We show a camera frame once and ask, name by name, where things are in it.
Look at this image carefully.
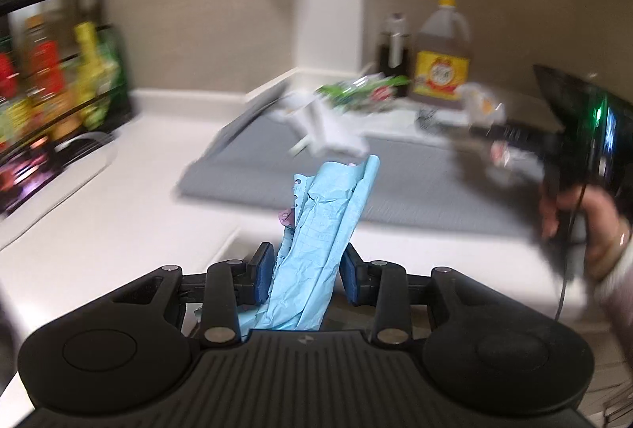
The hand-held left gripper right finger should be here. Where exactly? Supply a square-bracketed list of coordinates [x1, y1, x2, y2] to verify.
[341, 242, 498, 344]

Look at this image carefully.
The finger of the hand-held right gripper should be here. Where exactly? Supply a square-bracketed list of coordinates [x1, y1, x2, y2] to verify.
[447, 121, 565, 152]

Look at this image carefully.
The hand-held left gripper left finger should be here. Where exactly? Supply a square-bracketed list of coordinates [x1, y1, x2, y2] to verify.
[111, 241, 276, 344]

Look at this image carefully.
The white red wrapper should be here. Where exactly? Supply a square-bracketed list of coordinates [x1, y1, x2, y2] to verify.
[487, 141, 525, 172]

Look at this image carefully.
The light blue paper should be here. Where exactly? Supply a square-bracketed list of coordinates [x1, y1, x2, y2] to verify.
[237, 154, 381, 332]

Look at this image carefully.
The person's right forearm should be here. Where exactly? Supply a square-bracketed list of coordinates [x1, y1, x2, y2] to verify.
[588, 240, 633, 360]

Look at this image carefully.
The person's right hand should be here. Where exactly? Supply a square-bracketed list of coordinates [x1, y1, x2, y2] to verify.
[539, 183, 633, 283]

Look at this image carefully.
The grey mat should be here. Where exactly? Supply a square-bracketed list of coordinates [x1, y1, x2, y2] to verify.
[175, 87, 545, 238]

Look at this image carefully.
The brown liquid jug yellow cap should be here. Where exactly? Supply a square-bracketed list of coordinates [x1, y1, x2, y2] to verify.
[409, 0, 472, 105]

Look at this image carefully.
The printed white cloth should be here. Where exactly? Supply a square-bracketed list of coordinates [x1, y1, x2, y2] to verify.
[269, 92, 495, 139]

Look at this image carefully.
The light green toothbrush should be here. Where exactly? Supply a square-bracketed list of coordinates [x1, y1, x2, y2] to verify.
[288, 136, 317, 158]

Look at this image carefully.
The dark sauce dispenser bottle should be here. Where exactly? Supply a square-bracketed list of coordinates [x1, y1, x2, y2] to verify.
[378, 13, 411, 80]

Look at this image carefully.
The crumpled white tissue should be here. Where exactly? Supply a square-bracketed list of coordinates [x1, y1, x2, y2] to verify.
[284, 92, 369, 159]

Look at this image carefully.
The green snack wrapper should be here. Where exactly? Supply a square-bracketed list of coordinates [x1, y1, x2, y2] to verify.
[316, 76, 411, 112]

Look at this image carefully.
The black metal rack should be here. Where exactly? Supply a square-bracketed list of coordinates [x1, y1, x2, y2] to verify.
[0, 0, 134, 216]

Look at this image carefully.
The yellow green snack bag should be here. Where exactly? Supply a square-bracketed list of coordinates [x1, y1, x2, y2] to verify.
[74, 21, 124, 129]

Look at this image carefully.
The red packet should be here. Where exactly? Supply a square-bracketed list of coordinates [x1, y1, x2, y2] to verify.
[0, 52, 18, 105]

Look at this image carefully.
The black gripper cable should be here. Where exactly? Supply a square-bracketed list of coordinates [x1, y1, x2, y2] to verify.
[554, 186, 587, 325]

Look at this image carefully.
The white cable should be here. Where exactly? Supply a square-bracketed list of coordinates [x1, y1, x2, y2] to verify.
[62, 130, 118, 168]

